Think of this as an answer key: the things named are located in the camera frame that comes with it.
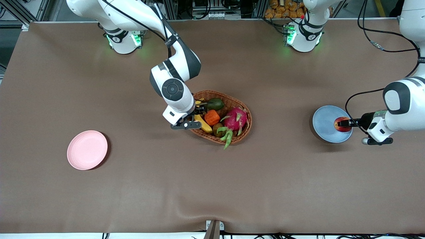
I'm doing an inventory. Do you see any red apple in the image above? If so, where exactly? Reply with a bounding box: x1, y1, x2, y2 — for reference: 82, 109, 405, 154
334, 117, 352, 132

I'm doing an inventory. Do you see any yellow banana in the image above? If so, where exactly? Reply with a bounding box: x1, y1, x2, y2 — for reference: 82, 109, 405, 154
194, 98, 213, 134

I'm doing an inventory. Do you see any green avocado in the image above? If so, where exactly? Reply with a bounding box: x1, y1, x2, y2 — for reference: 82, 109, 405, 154
208, 98, 225, 111

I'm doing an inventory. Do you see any orange tangerine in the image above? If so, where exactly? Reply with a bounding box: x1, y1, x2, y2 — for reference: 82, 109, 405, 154
204, 110, 221, 126

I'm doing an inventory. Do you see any light blue plate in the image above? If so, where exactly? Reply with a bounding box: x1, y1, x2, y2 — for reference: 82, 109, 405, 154
312, 105, 353, 143

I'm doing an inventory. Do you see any brown kiwi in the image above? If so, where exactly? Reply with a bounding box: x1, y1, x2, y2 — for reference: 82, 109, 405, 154
213, 122, 227, 138

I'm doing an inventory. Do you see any brown wicker basket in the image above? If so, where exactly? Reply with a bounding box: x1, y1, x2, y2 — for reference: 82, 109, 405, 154
188, 90, 252, 145

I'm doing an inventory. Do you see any pink dragon fruit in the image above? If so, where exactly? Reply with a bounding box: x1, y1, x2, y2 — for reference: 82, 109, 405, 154
216, 105, 249, 150

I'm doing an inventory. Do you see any brown table cloth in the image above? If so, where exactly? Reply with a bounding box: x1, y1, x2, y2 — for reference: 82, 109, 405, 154
0, 18, 425, 234

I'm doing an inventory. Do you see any long white power strip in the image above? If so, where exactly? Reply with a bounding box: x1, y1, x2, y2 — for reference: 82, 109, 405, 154
208, 12, 242, 20

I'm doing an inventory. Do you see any pink plate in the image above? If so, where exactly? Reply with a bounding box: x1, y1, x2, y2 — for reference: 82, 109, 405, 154
67, 130, 108, 171

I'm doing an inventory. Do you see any black electronics box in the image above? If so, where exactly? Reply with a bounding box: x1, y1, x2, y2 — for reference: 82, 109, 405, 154
193, 0, 221, 10

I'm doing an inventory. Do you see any orange toy food pile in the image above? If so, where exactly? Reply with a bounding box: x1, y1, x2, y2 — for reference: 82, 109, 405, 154
265, 0, 333, 19

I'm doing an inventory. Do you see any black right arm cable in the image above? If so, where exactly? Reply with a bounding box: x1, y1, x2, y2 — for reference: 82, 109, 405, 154
101, 0, 174, 59

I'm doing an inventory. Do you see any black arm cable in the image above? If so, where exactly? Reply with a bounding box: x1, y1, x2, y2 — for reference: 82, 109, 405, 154
101, 0, 174, 59
345, 0, 421, 135

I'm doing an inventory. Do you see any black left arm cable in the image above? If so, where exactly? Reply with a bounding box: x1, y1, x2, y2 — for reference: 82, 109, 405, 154
345, 0, 421, 135

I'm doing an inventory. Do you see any aluminium frame post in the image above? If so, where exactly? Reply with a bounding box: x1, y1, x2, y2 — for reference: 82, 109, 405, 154
164, 0, 178, 20

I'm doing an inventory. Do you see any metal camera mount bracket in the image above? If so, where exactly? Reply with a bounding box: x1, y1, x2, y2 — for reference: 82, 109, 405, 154
205, 220, 225, 239

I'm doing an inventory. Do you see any aluminium frame strut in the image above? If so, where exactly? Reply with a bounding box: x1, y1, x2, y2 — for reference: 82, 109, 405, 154
0, 0, 51, 29

